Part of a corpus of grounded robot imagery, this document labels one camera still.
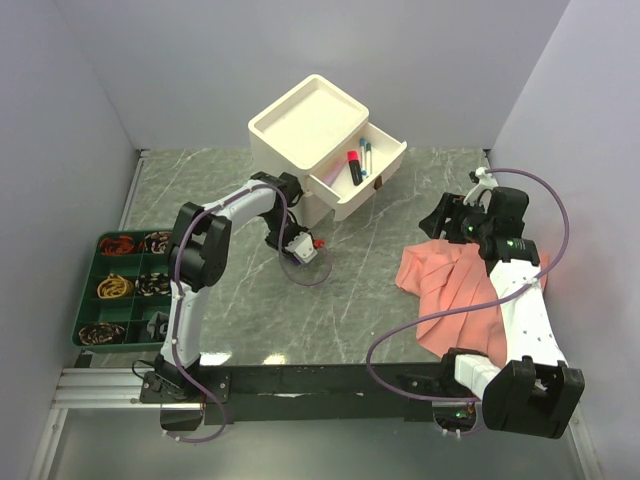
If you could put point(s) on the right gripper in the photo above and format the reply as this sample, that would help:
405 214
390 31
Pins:
451 206

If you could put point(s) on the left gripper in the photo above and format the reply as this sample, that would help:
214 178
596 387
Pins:
299 229

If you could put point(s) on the pink lilac highlighter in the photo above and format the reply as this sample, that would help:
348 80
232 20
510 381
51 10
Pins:
334 171

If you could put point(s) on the white top drawer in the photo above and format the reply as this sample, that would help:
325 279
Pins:
342 196

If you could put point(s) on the black pink highlighter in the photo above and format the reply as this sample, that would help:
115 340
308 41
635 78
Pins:
355 168

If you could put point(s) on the green cap white marker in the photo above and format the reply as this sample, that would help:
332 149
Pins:
368 158

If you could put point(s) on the blue cap white marker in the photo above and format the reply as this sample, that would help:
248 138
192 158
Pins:
362 157

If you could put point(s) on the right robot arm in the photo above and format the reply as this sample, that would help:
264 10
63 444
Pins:
536 392

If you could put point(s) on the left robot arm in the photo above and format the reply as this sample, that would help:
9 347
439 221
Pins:
198 250

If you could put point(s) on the pink cloth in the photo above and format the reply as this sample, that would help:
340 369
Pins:
446 276

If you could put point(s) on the white drawer cabinet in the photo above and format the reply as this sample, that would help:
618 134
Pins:
302 130

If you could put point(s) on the black base bar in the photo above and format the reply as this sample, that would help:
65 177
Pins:
320 390

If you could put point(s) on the orange rubber bands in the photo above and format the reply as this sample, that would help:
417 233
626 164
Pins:
119 245

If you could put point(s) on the green compartment tray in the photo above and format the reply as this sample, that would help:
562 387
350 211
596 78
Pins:
114 325

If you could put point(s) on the yellow rubber bands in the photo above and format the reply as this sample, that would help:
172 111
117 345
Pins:
114 287

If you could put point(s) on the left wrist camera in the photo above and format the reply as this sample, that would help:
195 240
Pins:
302 248

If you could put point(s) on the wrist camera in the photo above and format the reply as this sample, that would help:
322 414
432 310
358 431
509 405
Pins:
302 248
483 181

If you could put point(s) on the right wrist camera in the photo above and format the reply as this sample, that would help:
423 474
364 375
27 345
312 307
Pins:
483 181

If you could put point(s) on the aluminium rail frame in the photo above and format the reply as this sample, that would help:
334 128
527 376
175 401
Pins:
116 389

